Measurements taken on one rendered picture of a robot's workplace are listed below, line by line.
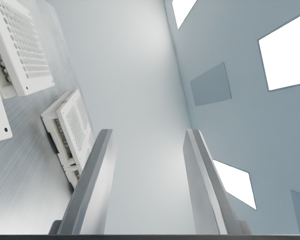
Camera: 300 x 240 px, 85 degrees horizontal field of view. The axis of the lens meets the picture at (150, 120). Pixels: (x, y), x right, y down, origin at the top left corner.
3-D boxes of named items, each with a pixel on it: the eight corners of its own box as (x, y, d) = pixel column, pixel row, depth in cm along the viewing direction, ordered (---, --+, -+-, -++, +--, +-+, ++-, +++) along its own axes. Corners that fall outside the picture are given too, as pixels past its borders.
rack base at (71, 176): (73, 142, 91) (77, 141, 91) (85, 176, 100) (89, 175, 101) (63, 169, 69) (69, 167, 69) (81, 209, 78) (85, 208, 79)
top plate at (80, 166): (82, 139, 92) (85, 138, 92) (94, 174, 101) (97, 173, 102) (75, 165, 70) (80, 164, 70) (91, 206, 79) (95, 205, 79)
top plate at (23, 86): (22, 10, 53) (29, 10, 53) (49, 86, 61) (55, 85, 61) (-40, -34, 30) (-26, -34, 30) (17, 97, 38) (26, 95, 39)
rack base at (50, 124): (56, 99, 81) (62, 98, 82) (72, 141, 91) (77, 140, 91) (40, 114, 59) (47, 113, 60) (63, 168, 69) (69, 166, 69)
